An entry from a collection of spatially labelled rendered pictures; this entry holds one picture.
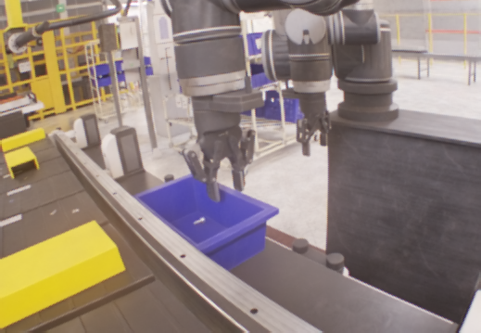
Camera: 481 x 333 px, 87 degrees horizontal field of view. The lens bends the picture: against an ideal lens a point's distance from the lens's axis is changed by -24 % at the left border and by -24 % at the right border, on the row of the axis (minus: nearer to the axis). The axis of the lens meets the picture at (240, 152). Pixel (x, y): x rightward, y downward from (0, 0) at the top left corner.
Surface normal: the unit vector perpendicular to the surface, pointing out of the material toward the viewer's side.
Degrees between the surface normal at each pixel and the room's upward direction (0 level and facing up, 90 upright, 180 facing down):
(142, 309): 0
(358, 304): 0
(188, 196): 85
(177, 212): 85
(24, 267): 0
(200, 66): 90
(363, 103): 90
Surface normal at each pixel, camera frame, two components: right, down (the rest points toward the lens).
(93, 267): 0.68, 0.18
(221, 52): 0.43, 0.25
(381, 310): -0.11, -0.94
